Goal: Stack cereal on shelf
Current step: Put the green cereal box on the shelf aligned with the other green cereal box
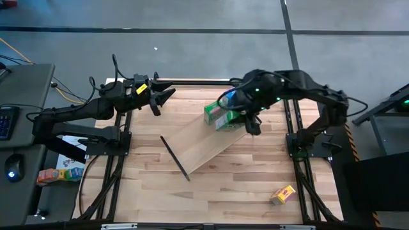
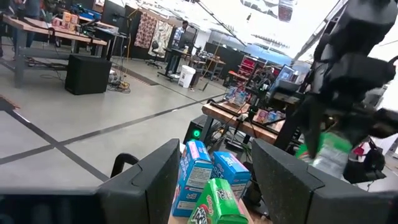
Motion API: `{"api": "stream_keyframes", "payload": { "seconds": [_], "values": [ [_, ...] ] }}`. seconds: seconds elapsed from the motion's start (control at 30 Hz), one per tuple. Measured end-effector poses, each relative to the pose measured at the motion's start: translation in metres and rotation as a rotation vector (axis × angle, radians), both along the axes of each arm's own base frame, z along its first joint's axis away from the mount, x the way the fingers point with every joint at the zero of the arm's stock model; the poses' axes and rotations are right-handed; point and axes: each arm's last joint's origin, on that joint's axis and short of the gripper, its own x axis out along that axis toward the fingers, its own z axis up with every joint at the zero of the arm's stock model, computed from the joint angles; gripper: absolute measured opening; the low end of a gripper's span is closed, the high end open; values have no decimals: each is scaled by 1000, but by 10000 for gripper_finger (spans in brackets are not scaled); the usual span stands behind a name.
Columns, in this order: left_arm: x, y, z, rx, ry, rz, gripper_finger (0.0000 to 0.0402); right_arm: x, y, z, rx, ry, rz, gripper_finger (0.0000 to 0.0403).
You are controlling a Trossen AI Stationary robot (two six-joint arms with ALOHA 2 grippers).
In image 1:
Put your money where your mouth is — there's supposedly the green and blue cereal box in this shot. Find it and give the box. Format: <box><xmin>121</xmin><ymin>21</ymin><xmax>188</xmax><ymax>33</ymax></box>
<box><xmin>65</xmin><ymin>167</ymin><xmax>84</xmax><ymax>182</ymax></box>

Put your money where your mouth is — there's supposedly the grey metal cart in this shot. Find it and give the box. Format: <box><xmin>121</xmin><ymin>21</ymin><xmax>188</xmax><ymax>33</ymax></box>
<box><xmin>352</xmin><ymin>83</ymin><xmax>409</xmax><ymax>157</ymax></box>

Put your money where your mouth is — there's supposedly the black box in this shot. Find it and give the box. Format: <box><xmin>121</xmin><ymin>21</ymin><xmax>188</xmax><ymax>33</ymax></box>
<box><xmin>343</xmin><ymin>151</ymin><xmax>409</xmax><ymax>212</ymax></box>

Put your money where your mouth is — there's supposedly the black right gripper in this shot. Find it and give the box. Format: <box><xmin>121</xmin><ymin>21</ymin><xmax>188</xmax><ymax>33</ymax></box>
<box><xmin>235</xmin><ymin>81</ymin><xmax>269</xmax><ymax>137</ymax></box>

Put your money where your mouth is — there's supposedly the green Apple Jacks cereal box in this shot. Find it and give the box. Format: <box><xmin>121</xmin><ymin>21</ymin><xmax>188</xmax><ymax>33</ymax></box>
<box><xmin>203</xmin><ymin>101</ymin><xmax>226</xmax><ymax>126</ymax></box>
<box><xmin>214</xmin><ymin>111</ymin><xmax>246</xmax><ymax>132</ymax></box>

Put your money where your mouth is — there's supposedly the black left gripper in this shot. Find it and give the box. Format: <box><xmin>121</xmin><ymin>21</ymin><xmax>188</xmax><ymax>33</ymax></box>
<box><xmin>123</xmin><ymin>75</ymin><xmax>177</xmax><ymax>117</ymax></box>

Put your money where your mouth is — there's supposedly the silver metal bracket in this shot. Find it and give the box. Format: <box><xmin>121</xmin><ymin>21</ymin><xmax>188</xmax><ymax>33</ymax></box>
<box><xmin>280</xmin><ymin>224</ymin><xmax>316</xmax><ymax>230</ymax></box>
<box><xmin>101</xmin><ymin>223</ymin><xmax>138</xmax><ymax>230</ymax></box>

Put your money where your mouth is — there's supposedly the yellow Corn Pops cereal box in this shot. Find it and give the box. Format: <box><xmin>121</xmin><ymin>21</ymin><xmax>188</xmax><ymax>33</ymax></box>
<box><xmin>270</xmin><ymin>185</ymin><xmax>297</xmax><ymax>206</ymax></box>

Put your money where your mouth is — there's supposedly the long yellow floor cable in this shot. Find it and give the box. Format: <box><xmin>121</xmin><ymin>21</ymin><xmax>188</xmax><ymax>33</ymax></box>
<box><xmin>0</xmin><ymin>37</ymin><xmax>84</xmax><ymax>105</ymax></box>

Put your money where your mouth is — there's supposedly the black floor cable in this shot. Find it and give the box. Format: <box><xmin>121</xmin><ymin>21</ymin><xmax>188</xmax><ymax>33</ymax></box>
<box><xmin>0</xmin><ymin>54</ymin><xmax>88</xmax><ymax>104</ymax></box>

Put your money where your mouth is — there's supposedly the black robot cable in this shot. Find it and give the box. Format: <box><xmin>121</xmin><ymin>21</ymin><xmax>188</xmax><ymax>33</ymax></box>
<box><xmin>346</xmin><ymin>96</ymin><xmax>369</xmax><ymax>118</ymax></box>
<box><xmin>111</xmin><ymin>54</ymin><xmax>135</xmax><ymax>81</ymax></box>
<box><xmin>88</xmin><ymin>75</ymin><xmax>104</xmax><ymax>97</ymax></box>

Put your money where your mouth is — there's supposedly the wooden board with black edge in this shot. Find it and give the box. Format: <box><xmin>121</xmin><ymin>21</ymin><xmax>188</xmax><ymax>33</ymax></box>
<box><xmin>159</xmin><ymin>95</ymin><xmax>249</xmax><ymax>182</ymax></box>

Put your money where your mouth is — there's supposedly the black computer mouse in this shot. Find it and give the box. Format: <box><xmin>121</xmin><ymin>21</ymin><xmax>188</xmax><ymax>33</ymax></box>
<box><xmin>4</xmin><ymin>153</ymin><xmax>26</xmax><ymax>183</ymax></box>

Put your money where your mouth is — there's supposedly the white printed sheet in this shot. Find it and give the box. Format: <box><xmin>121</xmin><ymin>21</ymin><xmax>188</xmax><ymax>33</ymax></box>
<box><xmin>56</xmin><ymin>135</ymin><xmax>88</xmax><ymax>170</ymax></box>

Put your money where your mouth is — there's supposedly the black keyboard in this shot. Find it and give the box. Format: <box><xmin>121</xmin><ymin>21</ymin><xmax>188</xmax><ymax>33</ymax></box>
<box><xmin>0</xmin><ymin>106</ymin><xmax>20</xmax><ymax>141</ymax></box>

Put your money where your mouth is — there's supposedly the orange cereal box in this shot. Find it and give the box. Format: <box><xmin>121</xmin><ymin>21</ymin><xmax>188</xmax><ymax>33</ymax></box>
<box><xmin>36</xmin><ymin>168</ymin><xmax>60</xmax><ymax>187</ymax></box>

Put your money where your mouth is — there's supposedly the grey desk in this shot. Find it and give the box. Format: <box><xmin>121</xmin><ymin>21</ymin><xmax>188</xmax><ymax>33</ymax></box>
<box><xmin>0</xmin><ymin>63</ymin><xmax>56</xmax><ymax>226</ymax></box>

